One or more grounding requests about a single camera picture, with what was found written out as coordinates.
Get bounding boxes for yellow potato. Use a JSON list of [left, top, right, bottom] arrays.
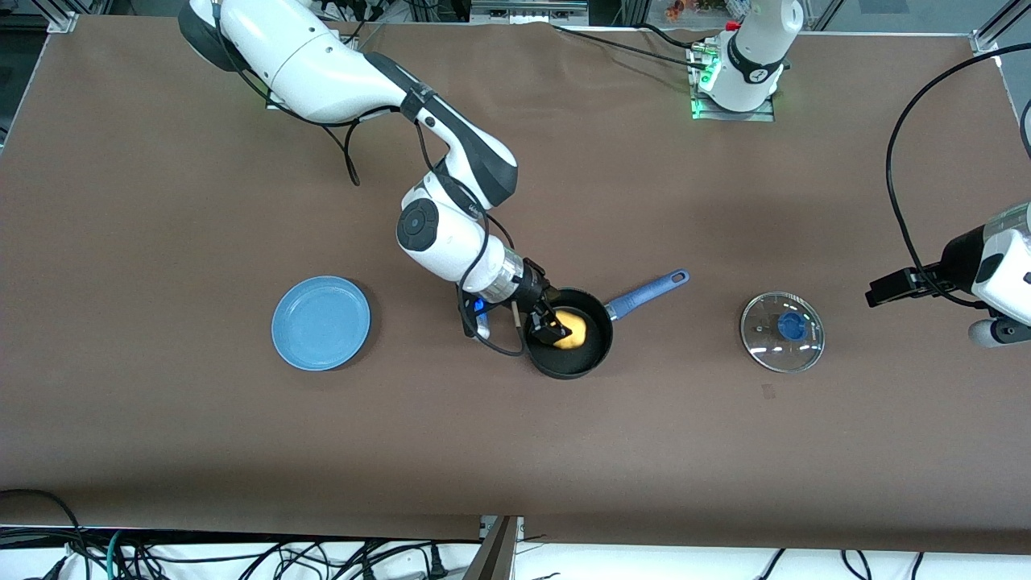
[[554, 312, 590, 350]]

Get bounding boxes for glass lid with blue knob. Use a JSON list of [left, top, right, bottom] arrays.
[[740, 292, 826, 374]]

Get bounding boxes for brown table cover sheet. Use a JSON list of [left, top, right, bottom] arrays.
[[0, 14, 1031, 557]]

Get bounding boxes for blue round plate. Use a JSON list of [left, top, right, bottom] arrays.
[[271, 275, 372, 372]]

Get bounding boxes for orange object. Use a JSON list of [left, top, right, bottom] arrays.
[[665, 0, 726, 22]]

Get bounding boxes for dark blue pot with handle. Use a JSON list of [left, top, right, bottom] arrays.
[[524, 269, 690, 380]]

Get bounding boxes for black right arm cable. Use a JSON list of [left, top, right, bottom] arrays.
[[213, 0, 532, 358]]

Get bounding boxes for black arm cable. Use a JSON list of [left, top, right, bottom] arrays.
[[885, 42, 1031, 309], [213, 0, 532, 358]]

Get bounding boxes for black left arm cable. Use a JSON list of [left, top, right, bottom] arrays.
[[885, 42, 1031, 309]]

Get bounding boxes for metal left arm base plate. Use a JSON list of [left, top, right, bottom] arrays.
[[689, 44, 776, 122]]

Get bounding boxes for metal bracket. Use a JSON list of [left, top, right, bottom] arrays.
[[462, 516, 525, 580]]

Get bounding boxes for aluminium frame rail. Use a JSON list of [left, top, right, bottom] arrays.
[[471, 0, 590, 25]]

